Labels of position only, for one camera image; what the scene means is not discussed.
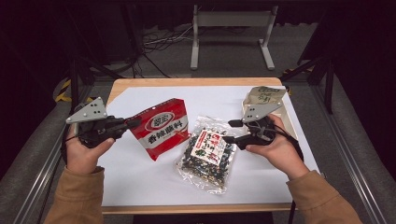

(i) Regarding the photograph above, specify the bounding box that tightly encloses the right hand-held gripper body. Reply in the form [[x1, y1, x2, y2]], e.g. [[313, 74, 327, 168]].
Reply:
[[238, 101, 285, 151]]

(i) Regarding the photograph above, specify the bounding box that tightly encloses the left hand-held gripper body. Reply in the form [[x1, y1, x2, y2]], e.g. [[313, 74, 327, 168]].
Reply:
[[64, 96, 129, 149]]

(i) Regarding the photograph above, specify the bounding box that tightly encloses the white compartment box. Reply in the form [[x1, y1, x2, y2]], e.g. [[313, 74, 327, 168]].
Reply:
[[241, 91, 299, 142]]

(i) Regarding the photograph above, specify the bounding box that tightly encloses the clear packet of dark seaweed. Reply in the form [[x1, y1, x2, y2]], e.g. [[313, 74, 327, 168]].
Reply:
[[174, 115, 243, 196]]

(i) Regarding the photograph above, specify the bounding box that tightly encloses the red and white seasoning packet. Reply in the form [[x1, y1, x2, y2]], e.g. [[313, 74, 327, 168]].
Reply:
[[126, 97, 191, 162]]

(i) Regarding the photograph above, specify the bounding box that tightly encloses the person's left hand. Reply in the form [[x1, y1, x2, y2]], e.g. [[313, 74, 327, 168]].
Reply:
[[64, 123, 116, 175]]

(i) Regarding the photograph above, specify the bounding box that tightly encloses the person's right hand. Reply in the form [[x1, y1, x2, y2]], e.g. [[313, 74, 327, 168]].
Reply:
[[245, 113, 311, 181]]

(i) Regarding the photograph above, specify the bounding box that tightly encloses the black tripod stand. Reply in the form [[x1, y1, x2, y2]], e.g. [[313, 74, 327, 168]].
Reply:
[[66, 55, 126, 115], [279, 55, 336, 115]]

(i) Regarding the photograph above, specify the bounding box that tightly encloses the yellow and black hazard tape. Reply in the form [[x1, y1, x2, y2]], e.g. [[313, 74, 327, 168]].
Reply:
[[54, 77, 97, 104]]

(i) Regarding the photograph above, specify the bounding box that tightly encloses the white paper sheet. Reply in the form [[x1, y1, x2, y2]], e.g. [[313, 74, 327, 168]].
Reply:
[[97, 85, 320, 207]]

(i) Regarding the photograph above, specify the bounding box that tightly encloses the grey metal stand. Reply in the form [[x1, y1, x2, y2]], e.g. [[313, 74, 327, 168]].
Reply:
[[190, 4, 280, 72]]

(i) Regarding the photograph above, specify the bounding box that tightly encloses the left hand-held gripper black cable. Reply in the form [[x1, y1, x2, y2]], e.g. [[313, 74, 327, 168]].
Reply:
[[60, 123, 79, 166]]

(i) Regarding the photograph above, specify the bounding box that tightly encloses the hand-held gripper black cable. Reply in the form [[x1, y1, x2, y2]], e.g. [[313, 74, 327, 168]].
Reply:
[[60, 123, 79, 166], [270, 124, 305, 224]]

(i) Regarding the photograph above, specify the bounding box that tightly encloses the right hand-held gripper black cable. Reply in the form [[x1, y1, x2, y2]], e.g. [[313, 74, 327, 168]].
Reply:
[[270, 124, 305, 224]]

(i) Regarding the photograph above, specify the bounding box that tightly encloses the aluminium rail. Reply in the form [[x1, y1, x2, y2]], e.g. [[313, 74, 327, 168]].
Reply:
[[310, 83, 389, 224], [12, 83, 95, 224]]

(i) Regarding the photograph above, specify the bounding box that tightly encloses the bundle of floor cables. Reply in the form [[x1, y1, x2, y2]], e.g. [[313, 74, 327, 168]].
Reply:
[[140, 23, 196, 53]]

